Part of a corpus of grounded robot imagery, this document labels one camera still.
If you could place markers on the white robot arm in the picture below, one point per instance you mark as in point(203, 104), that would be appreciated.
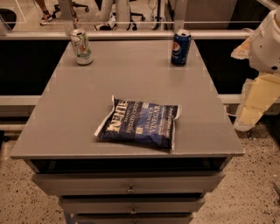
point(275, 17)

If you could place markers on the black office chair base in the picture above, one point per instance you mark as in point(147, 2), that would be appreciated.
point(75, 5)

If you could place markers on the white green 7up can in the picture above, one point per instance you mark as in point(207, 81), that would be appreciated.
point(81, 47)

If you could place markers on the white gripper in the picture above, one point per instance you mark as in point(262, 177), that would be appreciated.
point(266, 51)

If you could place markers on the blue potato chip bag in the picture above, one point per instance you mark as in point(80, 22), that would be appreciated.
point(144, 123)

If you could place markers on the middle grey drawer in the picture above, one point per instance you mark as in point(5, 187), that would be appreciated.
point(132, 205)

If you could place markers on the person's sneaker foot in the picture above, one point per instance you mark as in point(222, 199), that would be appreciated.
point(46, 18)

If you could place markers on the blue pepsi can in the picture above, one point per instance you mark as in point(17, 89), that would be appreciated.
point(180, 47)

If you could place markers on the grey drawer cabinet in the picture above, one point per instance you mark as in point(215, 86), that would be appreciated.
point(59, 135)

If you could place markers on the grey drawer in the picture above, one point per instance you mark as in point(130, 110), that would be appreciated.
point(128, 183)
point(132, 205)
point(149, 218)

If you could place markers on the top grey drawer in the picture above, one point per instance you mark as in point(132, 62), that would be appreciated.
point(128, 183)

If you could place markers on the bottom grey drawer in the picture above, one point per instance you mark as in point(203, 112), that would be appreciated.
point(149, 218)

